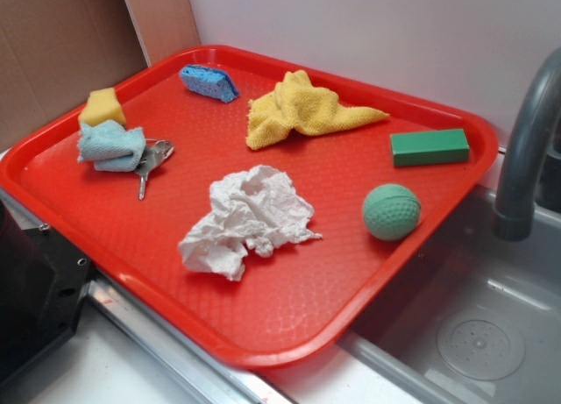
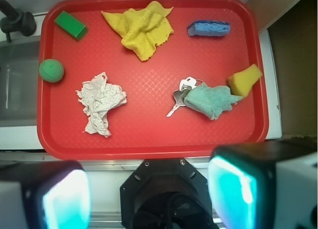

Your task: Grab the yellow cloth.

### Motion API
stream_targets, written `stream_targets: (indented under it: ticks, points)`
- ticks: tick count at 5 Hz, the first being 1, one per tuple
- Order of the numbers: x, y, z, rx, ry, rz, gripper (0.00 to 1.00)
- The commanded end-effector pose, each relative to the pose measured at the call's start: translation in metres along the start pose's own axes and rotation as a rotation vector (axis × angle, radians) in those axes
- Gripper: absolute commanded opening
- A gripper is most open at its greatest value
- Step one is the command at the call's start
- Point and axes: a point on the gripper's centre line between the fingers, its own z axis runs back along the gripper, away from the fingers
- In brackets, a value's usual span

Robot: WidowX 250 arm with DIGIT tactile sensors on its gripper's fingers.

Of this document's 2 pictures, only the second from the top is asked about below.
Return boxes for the blue sponge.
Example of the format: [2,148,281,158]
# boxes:
[187,20,231,37]

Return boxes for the yellow sponge wedge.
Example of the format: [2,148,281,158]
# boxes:
[227,64,263,97]

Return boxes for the steel sink basin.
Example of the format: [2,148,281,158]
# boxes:
[0,36,40,127]

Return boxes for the red plastic tray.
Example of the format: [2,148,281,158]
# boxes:
[37,0,269,160]

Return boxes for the green rectangular block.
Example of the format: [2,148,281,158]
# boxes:
[54,11,88,41]

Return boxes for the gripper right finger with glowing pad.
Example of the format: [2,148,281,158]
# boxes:
[207,141,318,229]

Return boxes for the crumpled white paper towel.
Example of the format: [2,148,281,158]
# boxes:
[76,72,127,138]

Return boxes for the green dimpled ball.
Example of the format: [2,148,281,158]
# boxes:
[39,59,64,83]

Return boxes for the black octagonal mount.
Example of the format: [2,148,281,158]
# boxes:
[120,158,218,229]

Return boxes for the yellow cloth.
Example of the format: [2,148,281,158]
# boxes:
[101,1,174,62]

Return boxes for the silver key bunch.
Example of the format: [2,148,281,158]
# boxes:
[166,76,204,117]

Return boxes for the teal cloth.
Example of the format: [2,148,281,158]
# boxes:
[184,83,243,120]

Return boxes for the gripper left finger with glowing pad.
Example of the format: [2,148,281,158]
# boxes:
[0,160,92,229]

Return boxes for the black faucet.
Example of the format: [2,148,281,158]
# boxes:
[0,0,37,43]

